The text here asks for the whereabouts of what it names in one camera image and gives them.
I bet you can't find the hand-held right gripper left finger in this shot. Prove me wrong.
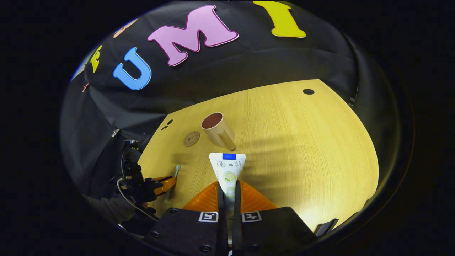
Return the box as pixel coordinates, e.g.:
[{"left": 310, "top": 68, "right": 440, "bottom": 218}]
[{"left": 143, "top": 180, "right": 228, "bottom": 256}]

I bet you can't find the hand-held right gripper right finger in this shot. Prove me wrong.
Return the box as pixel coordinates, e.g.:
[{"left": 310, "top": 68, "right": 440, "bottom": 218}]
[{"left": 232, "top": 180, "right": 317, "bottom": 256}]

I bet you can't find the pale green toothbrush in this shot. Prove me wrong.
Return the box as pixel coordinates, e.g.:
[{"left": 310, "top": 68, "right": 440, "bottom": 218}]
[{"left": 163, "top": 164, "right": 182, "bottom": 204}]

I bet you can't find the white toothpaste tube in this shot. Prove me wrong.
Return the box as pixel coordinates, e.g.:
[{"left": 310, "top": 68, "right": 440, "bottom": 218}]
[{"left": 209, "top": 153, "right": 247, "bottom": 246}]

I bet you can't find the round brown coaster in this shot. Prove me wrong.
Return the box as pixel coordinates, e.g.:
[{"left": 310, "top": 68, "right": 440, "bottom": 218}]
[{"left": 183, "top": 131, "right": 200, "bottom": 147}]

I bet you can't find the beige cup with handle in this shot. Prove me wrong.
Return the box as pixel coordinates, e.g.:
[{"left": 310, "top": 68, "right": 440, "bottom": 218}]
[{"left": 201, "top": 112, "right": 237, "bottom": 151}]

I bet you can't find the wooden desktop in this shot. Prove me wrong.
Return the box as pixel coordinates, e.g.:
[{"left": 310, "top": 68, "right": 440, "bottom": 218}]
[{"left": 137, "top": 79, "right": 380, "bottom": 235}]

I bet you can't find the black backdrop cloth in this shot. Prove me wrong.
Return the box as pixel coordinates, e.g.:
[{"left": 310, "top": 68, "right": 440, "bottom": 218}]
[{"left": 60, "top": 0, "right": 402, "bottom": 228}]

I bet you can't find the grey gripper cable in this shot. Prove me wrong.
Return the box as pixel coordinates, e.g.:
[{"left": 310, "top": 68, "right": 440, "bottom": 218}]
[{"left": 117, "top": 177, "right": 159, "bottom": 222}]

